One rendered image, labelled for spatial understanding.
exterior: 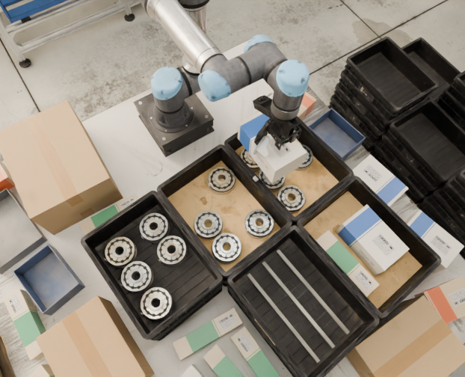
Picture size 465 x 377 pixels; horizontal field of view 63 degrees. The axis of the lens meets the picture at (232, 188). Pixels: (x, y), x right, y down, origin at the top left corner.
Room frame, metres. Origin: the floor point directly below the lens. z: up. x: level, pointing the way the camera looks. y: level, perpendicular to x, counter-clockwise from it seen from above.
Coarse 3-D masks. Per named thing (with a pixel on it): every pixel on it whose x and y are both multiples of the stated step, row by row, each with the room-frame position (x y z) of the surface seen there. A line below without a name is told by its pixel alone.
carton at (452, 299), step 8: (456, 280) 0.28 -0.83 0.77; (432, 288) 0.24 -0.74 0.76; (440, 288) 0.24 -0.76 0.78; (448, 288) 0.24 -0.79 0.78; (456, 288) 0.25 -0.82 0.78; (464, 288) 0.25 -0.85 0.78; (416, 296) 0.22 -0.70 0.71; (432, 296) 0.21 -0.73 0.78; (440, 296) 0.21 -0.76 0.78; (448, 296) 0.22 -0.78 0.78; (456, 296) 0.22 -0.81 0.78; (464, 296) 0.22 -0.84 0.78; (432, 304) 0.18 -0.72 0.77; (440, 304) 0.19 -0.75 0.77; (448, 304) 0.19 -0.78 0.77; (456, 304) 0.19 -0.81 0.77; (464, 304) 0.19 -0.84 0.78; (440, 312) 0.16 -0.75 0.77; (448, 312) 0.16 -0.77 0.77; (456, 312) 0.16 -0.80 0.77; (464, 312) 0.16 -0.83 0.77; (448, 320) 0.13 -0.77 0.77
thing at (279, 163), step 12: (252, 120) 0.68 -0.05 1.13; (264, 120) 0.68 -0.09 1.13; (240, 132) 0.65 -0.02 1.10; (252, 132) 0.63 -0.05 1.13; (252, 144) 0.60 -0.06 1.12; (288, 144) 0.59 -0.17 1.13; (300, 144) 0.60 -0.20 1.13; (252, 156) 0.59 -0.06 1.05; (264, 156) 0.55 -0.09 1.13; (276, 156) 0.55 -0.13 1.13; (288, 156) 0.55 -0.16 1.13; (300, 156) 0.56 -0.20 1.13; (264, 168) 0.54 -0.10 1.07; (276, 168) 0.51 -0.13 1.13; (288, 168) 0.53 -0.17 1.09; (276, 180) 0.51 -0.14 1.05
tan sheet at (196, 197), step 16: (208, 176) 0.62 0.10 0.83; (176, 192) 0.54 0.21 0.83; (192, 192) 0.55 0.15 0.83; (208, 192) 0.55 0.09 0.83; (240, 192) 0.56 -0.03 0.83; (176, 208) 0.48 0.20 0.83; (192, 208) 0.48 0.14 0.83; (208, 208) 0.49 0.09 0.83; (224, 208) 0.49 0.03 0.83; (240, 208) 0.49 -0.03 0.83; (256, 208) 0.50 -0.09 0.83; (192, 224) 0.42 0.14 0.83; (208, 224) 0.42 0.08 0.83; (224, 224) 0.43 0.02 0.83; (240, 224) 0.43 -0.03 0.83; (256, 224) 0.43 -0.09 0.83; (208, 240) 0.36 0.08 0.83; (240, 240) 0.37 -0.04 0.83; (256, 240) 0.37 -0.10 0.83; (240, 256) 0.31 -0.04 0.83
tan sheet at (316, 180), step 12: (312, 168) 0.67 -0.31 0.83; (324, 168) 0.67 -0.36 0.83; (288, 180) 0.62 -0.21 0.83; (300, 180) 0.62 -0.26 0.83; (312, 180) 0.62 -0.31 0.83; (324, 180) 0.62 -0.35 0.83; (336, 180) 0.62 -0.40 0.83; (276, 192) 0.56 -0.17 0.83; (312, 192) 0.57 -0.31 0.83; (324, 192) 0.57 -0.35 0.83
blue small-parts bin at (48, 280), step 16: (32, 256) 0.29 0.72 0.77; (48, 256) 0.31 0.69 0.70; (16, 272) 0.23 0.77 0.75; (32, 272) 0.24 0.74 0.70; (48, 272) 0.25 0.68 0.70; (64, 272) 0.25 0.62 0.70; (32, 288) 0.19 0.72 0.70; (48, 288) 0.19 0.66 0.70; (64, 288) 0.19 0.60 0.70; (80, 288) 0.19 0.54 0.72; (48, 304) 0.13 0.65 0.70
